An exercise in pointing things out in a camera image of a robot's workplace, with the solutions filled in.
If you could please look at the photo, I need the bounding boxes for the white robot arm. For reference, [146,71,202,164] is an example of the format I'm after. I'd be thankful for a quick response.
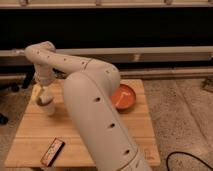
[25,41,152,171]

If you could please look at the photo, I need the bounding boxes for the wooden table board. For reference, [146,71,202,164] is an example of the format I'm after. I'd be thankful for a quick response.
[5,79,161,168]

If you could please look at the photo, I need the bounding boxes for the white ceramic cup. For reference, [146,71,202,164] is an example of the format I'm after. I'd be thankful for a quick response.
[40,101,55,116]

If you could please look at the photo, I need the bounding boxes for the black cable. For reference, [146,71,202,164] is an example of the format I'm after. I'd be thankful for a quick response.
[165,151,213,171]

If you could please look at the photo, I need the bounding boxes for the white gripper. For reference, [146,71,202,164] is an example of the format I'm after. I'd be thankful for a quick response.
[31,73,56,105]

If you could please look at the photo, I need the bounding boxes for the orange bowl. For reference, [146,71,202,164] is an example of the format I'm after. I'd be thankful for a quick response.
[110,84,136,110]

